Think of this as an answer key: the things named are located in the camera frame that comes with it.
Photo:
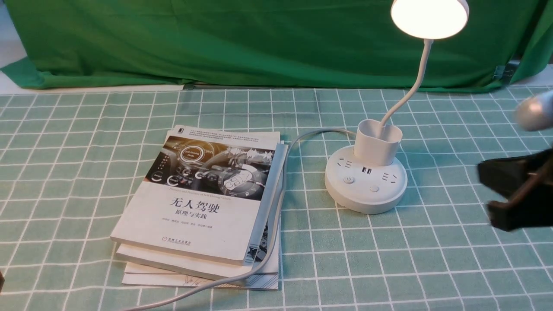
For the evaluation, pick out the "green backdrop cloth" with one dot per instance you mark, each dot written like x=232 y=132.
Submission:
x=286 y=43

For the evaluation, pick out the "metal binder clip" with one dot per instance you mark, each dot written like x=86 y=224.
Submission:
x=504 y=73

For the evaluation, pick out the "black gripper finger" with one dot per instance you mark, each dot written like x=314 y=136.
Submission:
x=530 y=210

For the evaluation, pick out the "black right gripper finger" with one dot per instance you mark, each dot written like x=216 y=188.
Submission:
x=506 y=175

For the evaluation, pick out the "white desk lamp with base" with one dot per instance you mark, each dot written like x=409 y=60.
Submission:
x=367 y=177

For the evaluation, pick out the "green checkered tablecloth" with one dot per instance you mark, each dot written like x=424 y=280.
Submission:
x=71 y=162

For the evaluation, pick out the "middle white book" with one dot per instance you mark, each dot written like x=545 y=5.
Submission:
x=193 y=266

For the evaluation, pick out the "bottom white book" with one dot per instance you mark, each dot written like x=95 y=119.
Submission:
x=259 y=282

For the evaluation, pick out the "white book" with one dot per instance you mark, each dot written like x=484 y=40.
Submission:
x=193 y=266
x=205 y=196
x=259 y=282

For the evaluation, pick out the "top white book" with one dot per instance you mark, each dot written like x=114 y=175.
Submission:
x=205 y=196

